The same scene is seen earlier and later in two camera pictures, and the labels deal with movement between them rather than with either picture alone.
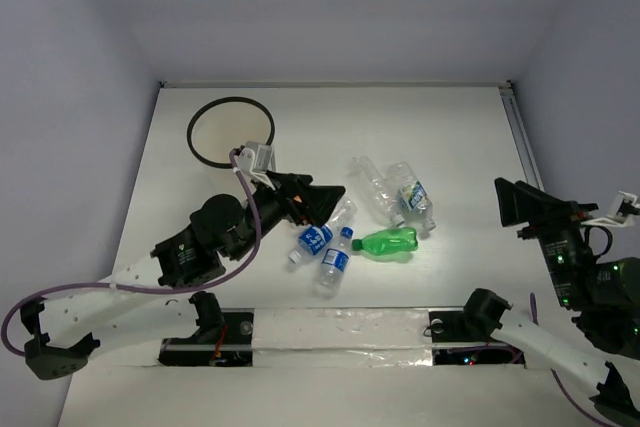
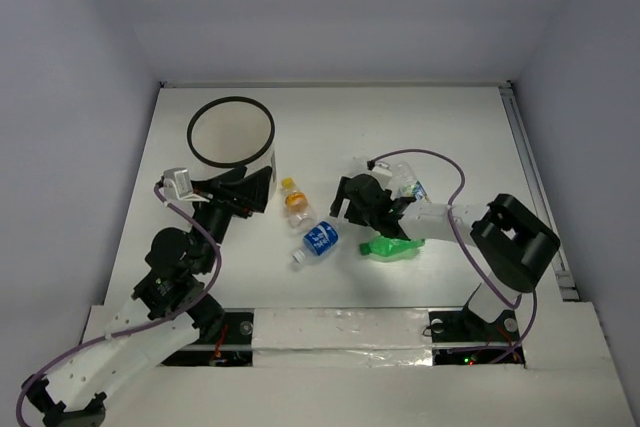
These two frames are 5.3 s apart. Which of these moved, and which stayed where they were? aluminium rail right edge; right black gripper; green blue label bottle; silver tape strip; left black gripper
Moved: right black gripper; left black gripper
Stayed: green blue label bottle; aluminium rail right edge; silver tape strip
